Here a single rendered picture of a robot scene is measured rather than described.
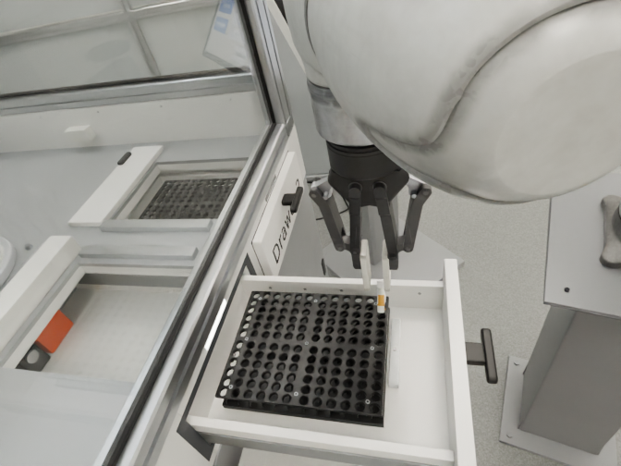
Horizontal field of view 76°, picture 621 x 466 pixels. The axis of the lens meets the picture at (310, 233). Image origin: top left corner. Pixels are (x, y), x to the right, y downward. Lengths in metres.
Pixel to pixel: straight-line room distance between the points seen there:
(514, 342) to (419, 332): 1.03
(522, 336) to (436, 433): 1.13
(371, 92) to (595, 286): 0.73
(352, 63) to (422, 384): 0.51
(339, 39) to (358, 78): 0.02
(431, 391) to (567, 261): 0.40
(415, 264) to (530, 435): 0.74
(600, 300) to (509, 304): 0.95
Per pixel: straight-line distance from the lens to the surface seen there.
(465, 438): 0.50
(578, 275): 0.86
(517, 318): 1.73
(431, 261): 1.82
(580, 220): 0.95
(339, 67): 0.19
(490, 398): 1.55
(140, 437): 0.50
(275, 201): 0.77
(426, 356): 0.64
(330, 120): 0.35
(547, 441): 1.52
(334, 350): 0.57
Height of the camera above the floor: 1.39
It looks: 43 degrees down
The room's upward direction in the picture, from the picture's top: 14 degrees counter-clockwise
